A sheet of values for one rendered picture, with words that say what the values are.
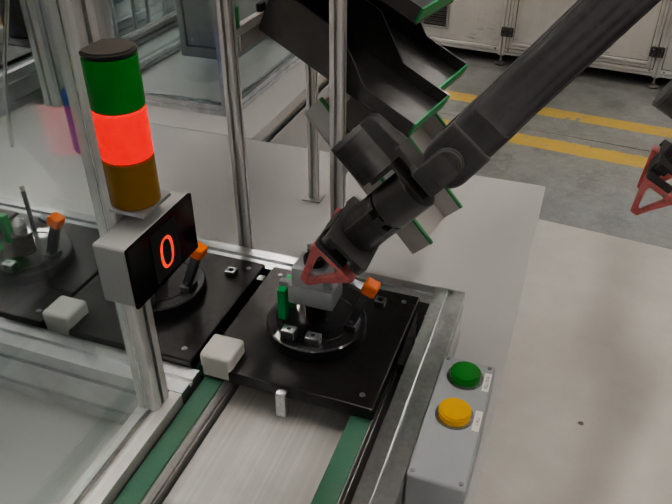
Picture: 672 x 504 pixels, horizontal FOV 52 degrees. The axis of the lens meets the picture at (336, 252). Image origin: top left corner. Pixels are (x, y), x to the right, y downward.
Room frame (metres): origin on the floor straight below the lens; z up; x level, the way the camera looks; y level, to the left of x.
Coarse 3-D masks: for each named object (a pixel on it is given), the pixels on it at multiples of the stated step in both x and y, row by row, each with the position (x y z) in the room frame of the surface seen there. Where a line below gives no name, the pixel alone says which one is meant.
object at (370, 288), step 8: (368, 280) 0.72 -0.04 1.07; (352, 288) 0.72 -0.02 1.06; (360, 288) 0.72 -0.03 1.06; (368, 288) 0.71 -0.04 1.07; (376, 288) 0.71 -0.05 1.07; (368, 296) 0.71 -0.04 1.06; (360, 304) 0.72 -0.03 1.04; (352, 312) 0.72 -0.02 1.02; (360, 312) 0.72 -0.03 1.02; (352, 320) 0.72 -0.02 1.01
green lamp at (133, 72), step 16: (96, 64) 0.58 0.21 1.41; (112, 64) 0.58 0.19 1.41; (128, 64) 0.59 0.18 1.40; (96, 80) 0.58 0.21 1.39; (112, 80) 0.58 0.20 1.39; (128, 80) 0.59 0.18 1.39; (96, 96) 0.58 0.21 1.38; (112, 96) 0.58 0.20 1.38; (128, 96) 0.59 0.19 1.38; (144, 96) 0.61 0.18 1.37; (96, 112) 0.59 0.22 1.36; (112, 112) 0.58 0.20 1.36; (128, 112) 0.59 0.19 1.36
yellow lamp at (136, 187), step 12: (108, 168) 0.59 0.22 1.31; (120, 168) 0.58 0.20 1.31; (132, 168) 0.58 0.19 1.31; (144, 168) 0.59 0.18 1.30; (156, 168) 0.61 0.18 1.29; (108, 180) 0.59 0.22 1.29; (120, 180) 0.58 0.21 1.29; (132, 180) 0.58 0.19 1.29; (144, 180) 0.59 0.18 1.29; (156, 180) 0.60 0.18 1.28; (108, 192) 0.59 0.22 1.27; (120, 192) 0.58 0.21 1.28; (132, 192) 0.58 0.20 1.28; (144, 192) 0.59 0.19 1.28; (156, 192) 0.60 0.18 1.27; (120, 204) 0.58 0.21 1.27; (132, 204) 0.58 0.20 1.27; (144, 204) 0.59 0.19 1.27
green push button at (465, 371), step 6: (456, 366) 0.67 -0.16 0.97; (462, 366) 0.67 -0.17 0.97; (468, 366) 0.67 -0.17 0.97; (474, 366) 0.67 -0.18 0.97; (450, 372) 0.66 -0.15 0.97; (456, 372) 0.66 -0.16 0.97; (462, 372) 0.66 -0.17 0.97; (468, 372) 0.66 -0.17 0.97; (474, 372) 0.66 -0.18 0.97; (480, 372) 0.66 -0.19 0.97; (456, 378) 0.65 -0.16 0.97; (462, 378) 0.64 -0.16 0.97; (468, 378) 0.64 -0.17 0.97; (474, 378) 0.64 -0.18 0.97; (480, 378) 0.65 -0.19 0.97; (462, 384) 0.64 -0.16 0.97; (468, 384) 0.64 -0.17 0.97; (474, 384) 0.64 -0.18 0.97
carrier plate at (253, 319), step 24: (264, 288) 0.84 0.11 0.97; (240, 312) 0.78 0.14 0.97; (264, 312) 0.78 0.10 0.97; (384, 312) 0.78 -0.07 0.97; (408, 312) 0.78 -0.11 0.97; (240, 336) 0.73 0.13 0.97; (264, 336) 0.73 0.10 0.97; (384, 336) 0.73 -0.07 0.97; (240, 360) 0.68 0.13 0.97; (264, 360) 0.68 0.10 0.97; (288, 360) 0.68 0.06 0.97; (336, 360) 0.68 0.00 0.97; (360, 360) 0.68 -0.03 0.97; (384, 360) 0.68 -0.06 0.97; (240, 384) 0.65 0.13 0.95; (264, 384) 0.64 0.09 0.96; (288, 384) 0.64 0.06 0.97; (312, 384) 0.64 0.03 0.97; (336, 384) 0.64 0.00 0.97; (360, 384) 0.64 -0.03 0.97; (384, 384) 0.64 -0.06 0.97; (336, 408) 0.61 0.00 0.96; (360, 408) 0.60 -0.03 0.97
